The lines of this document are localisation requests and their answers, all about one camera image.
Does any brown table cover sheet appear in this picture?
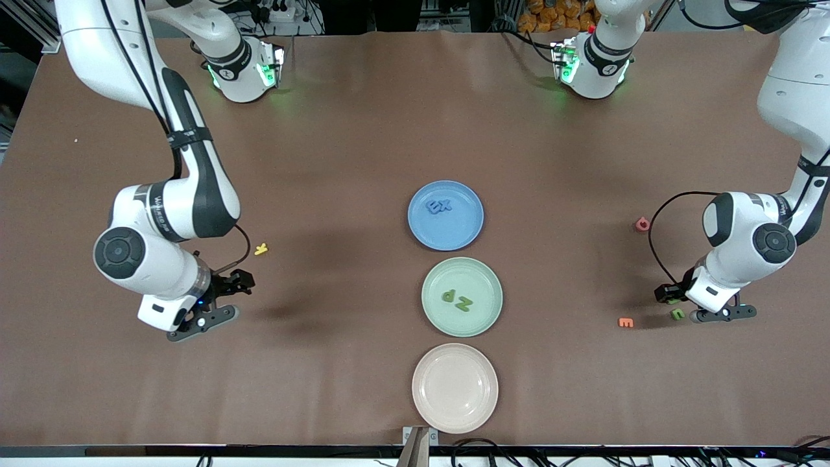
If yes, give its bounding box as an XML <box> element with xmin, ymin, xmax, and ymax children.
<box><xmin>0</xmin><ymin>31</ymin><xmax>830</xmax><ymax>448</ymax></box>

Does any green round plate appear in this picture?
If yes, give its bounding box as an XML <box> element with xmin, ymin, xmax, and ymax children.
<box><xmin>421</xmin><ymin>257</ymin><xmax>504</xmax><ymax>338</ymax></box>

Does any blue round plate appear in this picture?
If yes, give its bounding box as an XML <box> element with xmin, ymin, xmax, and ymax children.
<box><xmin>407</xmin><ymin>180</ymin><xmax>485</xmax><ymax>252</ymax></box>

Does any pink beige round plate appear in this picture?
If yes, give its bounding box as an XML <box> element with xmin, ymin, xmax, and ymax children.
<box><xmin>411</xmin><ymin>342</ymin><xmax>499</xmax><ymax>435</ymax></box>

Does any orange snack bags pile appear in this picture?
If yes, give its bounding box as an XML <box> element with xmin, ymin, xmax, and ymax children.
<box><xmin>517</xmin><ymin>0</ymin><xmax>600</xmax><ymax>33</ymax></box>

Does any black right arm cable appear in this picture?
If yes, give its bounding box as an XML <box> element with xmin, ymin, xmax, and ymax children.
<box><xmin>101</xmin><ymin>0</ymin><xmax>252</xmax><ymax>276</ymax></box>

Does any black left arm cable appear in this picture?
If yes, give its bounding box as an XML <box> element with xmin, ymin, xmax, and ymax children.
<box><xmin>647</xmin><ymin>146</ymin><xmax>830</xmax><ymax>289</ymax></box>

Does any black right arm cable strap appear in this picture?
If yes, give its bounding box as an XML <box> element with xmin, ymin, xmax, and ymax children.
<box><xmin>167</xmin><ymin>128</ymin><xmax>213</xmax><ymax>151</ymax></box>

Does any black arm cable strap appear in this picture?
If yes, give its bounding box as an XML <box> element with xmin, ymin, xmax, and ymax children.
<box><xmin>798</xmin><ymin>154</ymin><xmax>830</xmax><ymax>179</ymax></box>
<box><xmin>167</xmin><ymin>128</ymin><xmax>213</xmax><ymax>151</ymax></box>

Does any black table edge rail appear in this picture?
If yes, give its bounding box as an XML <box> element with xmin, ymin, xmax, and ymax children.
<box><xmin>0</xmin><ymin>445</ymin><xmax>830</xmax><ymax>460</ymax></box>

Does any black left arm cable strap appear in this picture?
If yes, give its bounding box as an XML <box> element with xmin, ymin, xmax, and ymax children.
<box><xmin>798</xmin><ymin>154</ymin><xmax>830</xmax><ymax>179</ymax></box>

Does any black looped floor cable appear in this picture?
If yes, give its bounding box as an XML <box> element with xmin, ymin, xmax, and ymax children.
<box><xmin>451</xmin><ymin>438</ymin><xmax>519</xmax><ymax>467</ymax></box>

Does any metal camera post bracket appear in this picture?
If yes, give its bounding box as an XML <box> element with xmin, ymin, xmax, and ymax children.
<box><xmin>402</xmin><ymin>425</ymin><xmax>440</xmax><ymax>467</ymax></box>

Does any black arm base cable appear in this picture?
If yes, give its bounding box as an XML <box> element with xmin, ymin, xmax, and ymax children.
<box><xmin>496</xmin><ymin>18</ymin><xmax>560</xmax><ymax>53</ymax></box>

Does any aluminium frame profile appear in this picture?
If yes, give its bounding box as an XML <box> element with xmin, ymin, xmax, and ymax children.
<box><xmin>0</xmin><ymin>0</ymin><xmax>62</xmax><ymax>54</ymax></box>

